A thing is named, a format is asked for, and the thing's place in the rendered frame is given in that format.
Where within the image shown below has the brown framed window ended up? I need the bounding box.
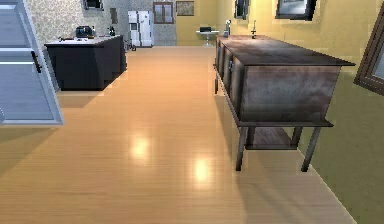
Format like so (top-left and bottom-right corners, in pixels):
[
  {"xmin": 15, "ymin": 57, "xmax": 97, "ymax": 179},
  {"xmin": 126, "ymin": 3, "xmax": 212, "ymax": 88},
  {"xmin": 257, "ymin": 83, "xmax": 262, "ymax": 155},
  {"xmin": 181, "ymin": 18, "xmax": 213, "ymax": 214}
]
[{"xmin": 152, "ymin": 1, "xmax": 175, "ymax": 25}]

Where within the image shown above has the grey room door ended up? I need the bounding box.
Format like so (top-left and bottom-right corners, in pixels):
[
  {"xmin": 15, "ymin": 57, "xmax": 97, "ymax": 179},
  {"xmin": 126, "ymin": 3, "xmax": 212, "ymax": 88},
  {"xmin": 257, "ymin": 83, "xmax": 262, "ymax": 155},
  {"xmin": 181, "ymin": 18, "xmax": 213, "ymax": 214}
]
[{"xmin": 0, "ymin": 0, "xmax": 65, "ymax": 126}]

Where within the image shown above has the large dark framed picture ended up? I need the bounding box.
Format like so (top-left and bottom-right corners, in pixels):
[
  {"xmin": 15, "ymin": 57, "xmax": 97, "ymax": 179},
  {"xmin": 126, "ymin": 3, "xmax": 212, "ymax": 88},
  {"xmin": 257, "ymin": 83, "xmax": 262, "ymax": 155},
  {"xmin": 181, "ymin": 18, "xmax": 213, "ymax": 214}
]
[{"xmin": 275, "ymin": 0, "xmax": 318, "ymax": 22}]

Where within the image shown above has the grey wall panel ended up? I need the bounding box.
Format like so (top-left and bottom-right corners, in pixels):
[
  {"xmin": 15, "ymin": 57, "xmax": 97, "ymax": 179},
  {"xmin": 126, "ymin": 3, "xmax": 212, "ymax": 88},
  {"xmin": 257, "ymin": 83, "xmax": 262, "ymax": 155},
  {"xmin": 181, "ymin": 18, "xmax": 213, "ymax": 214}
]
[{"xmin": 109, "ymin": 7, "xmax": 119, "ymax": 25}]

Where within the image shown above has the white round table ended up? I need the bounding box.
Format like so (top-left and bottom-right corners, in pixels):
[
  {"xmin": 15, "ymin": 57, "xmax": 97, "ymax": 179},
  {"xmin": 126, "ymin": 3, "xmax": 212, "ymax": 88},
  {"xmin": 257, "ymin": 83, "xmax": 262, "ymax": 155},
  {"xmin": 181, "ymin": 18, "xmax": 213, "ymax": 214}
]
[{"xmin": 195, "ymin": 30, "xmax": 220, "ymax": 47}]

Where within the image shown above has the black kitchen counter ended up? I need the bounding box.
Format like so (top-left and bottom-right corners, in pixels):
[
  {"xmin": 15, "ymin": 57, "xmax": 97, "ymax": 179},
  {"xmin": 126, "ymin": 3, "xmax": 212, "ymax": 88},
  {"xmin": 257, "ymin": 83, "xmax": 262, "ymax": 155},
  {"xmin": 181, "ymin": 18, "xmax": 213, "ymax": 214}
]
[{"xmin": 44, "ymin": 34, "xmax": 128, "ymax": 92}]

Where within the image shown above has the brown framed wall picture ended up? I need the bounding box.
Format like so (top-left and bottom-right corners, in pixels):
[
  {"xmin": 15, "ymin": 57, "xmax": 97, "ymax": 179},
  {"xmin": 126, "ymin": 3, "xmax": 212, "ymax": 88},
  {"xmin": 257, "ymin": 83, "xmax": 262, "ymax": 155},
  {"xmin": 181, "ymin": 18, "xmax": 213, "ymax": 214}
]
[{"xmin": 353, "ymin": 1, "xmax": 384, "ymax": 97}]

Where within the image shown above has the dark wall cabinet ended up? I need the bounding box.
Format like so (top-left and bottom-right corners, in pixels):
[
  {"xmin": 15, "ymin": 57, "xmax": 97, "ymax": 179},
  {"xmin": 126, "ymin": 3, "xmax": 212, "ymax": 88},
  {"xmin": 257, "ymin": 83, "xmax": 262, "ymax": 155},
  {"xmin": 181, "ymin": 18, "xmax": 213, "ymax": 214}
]
[{"xmin": 82, "ymin": 0, "xmax": 105, "ymax": 11}]

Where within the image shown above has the white fridge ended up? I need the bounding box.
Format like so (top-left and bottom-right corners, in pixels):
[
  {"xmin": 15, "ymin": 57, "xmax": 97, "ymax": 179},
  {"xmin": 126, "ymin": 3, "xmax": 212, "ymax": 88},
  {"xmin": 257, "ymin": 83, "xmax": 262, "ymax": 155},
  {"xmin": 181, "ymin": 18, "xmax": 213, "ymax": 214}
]
[{"xmin": 127, "ymin": 10, "xmax": 155, "ymax": 48}]

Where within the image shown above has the black toaster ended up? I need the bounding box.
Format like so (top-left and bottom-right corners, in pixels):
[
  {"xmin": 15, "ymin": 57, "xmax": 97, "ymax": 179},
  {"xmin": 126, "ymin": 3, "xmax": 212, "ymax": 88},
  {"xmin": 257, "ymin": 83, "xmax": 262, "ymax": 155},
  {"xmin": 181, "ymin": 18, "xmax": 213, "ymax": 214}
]
[{"xmin": 75, "ymin": 25, "xmax": 95, "ymax": 39}]

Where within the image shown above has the grey vase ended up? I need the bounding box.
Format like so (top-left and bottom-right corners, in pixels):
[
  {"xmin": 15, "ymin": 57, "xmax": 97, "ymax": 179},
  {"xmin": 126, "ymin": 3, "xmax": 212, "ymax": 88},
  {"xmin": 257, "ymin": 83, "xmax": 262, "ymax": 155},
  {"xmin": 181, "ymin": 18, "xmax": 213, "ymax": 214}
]
[{"xmin": 222, "ymin": 19, "xmax": 232, "ymax": 38}]

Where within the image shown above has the black door handle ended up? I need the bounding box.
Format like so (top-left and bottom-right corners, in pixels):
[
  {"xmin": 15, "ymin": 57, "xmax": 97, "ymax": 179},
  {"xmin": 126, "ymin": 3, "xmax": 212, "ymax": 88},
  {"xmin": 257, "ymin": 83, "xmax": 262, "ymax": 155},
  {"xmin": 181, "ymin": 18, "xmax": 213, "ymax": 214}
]
[{"xmin": 30, "ymin": 50, "xmax": 43, "ymax": 74}]

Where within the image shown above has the dark brown sideboard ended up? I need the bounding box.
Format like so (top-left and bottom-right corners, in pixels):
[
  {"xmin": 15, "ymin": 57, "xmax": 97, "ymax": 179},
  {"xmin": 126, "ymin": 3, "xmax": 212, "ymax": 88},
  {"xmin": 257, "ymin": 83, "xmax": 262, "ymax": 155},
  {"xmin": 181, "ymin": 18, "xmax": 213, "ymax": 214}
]
[{"xmin": 213, "ymin": 34, "xmax": 356, "ymax": 173}]

